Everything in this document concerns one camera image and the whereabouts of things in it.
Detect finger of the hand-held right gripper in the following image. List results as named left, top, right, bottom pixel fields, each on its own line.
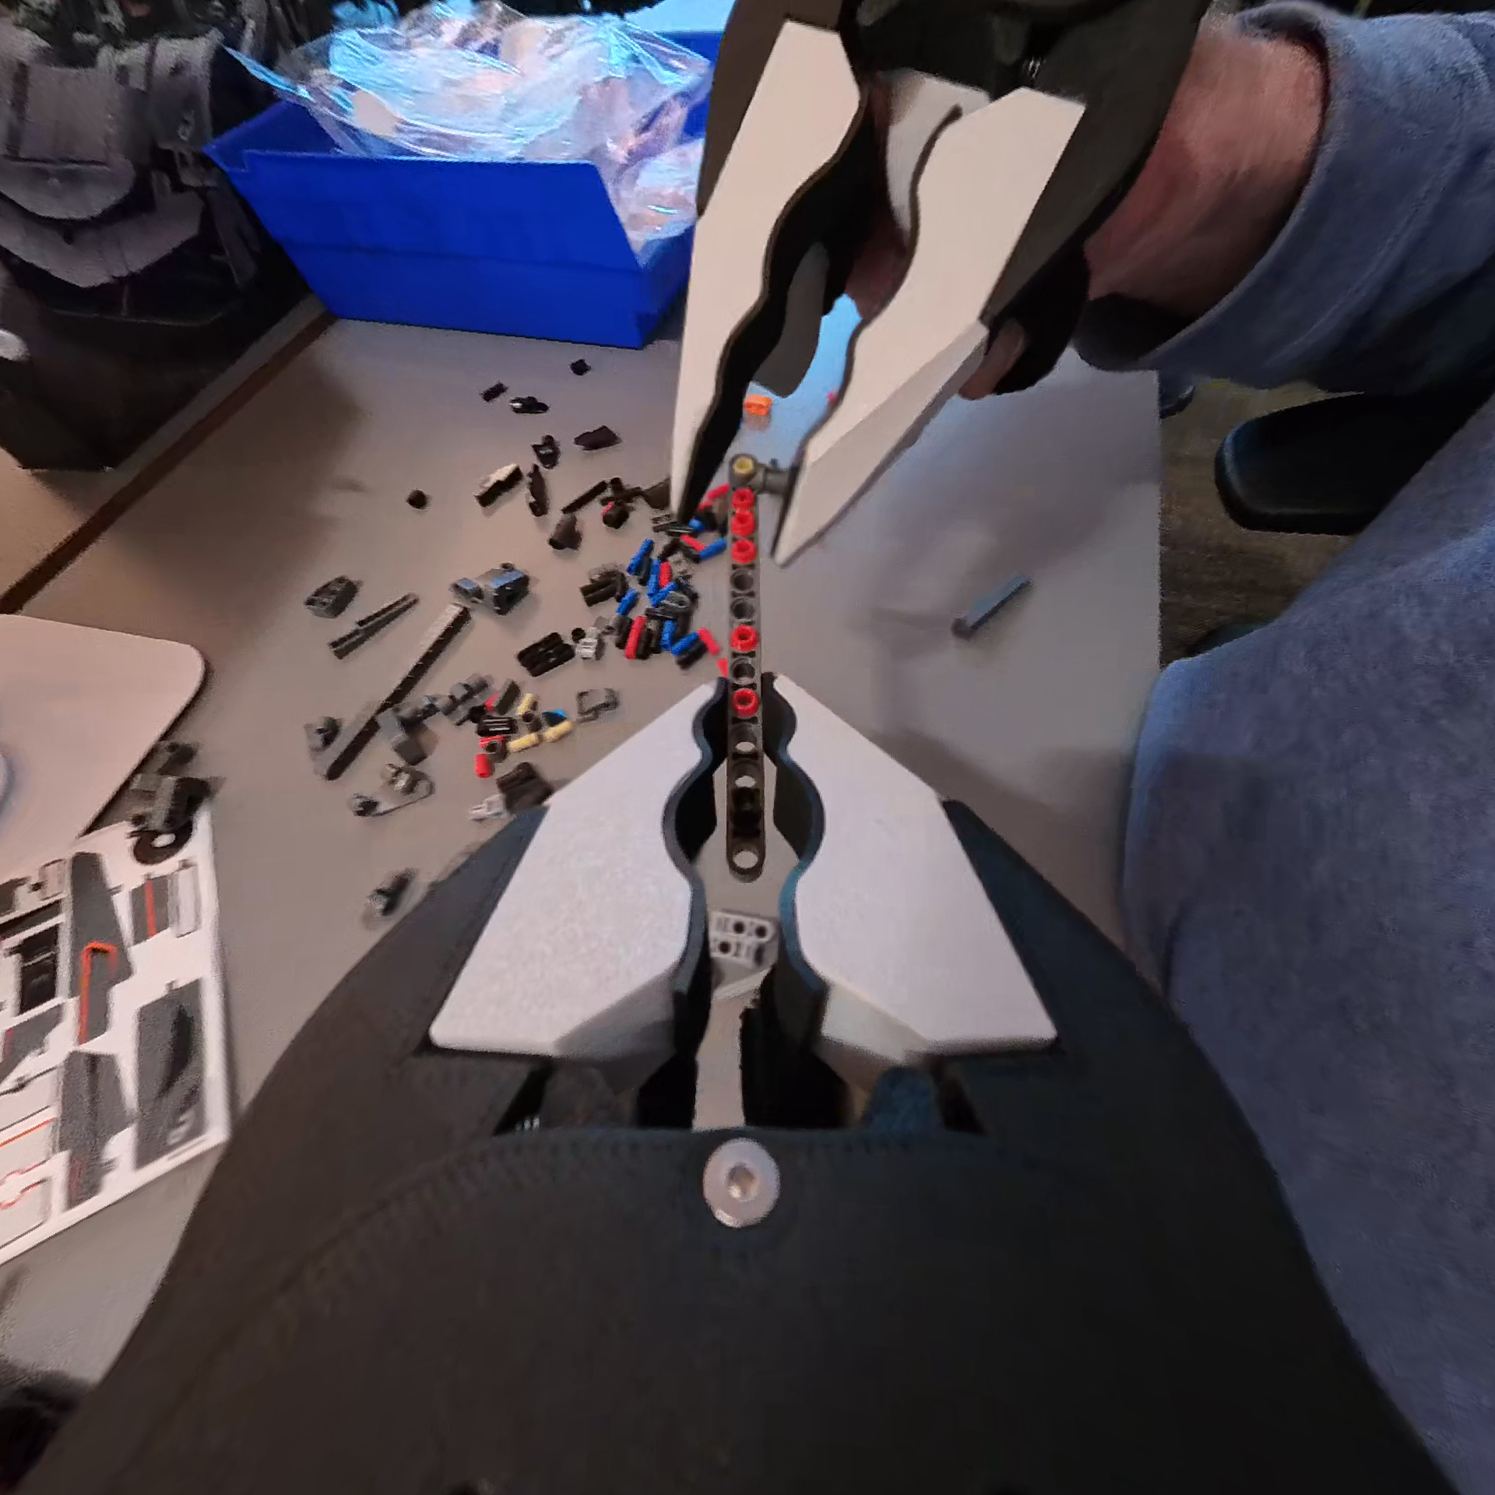
left=668, top=0, right=868, bottom=541
left=770, top=84, right=1090, bottom=570

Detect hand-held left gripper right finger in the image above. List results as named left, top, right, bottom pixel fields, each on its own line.
left=768, top=673, right=1058, bottom=1072

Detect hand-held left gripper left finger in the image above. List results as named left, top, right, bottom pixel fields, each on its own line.
left=428, top=678, right=716, bottom=1065

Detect black lego beam red pins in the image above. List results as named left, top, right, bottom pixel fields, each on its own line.
left=722, top=454, right=781, bottom=881

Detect person's right forearm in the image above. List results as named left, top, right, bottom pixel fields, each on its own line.
left=1071, top=0, right=1495, bottom=404

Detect light grey lego block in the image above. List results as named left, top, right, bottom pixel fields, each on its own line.
left=704, top=910, right=779, bottom=970

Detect long dark grey lego beam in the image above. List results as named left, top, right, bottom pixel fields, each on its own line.
left=320, top=600, right=474, bottom=780

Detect short grey lego bar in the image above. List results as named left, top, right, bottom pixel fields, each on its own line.
left=950, top=575, right=1033, bottom=641

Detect pile of small lego pieces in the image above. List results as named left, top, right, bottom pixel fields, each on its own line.
left=300, top=351, right=748, bottom=929

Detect lego sticker sheet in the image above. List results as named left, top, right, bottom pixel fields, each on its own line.
left=0, top=803, right=232, bottom=1266

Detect dark grey lego model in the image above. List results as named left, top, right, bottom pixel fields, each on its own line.
left=0, top=0, right=293, bottom=296

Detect person's right hand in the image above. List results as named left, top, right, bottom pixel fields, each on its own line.
left=1080, top=18, right=1330, bottom=308

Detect clear plastic bags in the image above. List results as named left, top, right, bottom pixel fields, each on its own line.
left=223, top=0, right=720, bottom=257

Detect blue plastic bin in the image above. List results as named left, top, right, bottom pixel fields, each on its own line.
left=202, top=32, right=727, bottom=353

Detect black chair armrest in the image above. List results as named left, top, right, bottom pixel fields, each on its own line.
left=1211, top=392, right=1495, bottom=541

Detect grey rounded pad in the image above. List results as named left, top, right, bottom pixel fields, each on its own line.
left=0, top=612, right=209, bottom=846

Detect black box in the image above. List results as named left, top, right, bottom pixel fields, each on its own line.
left=0, top=223, right=330, bottom=472

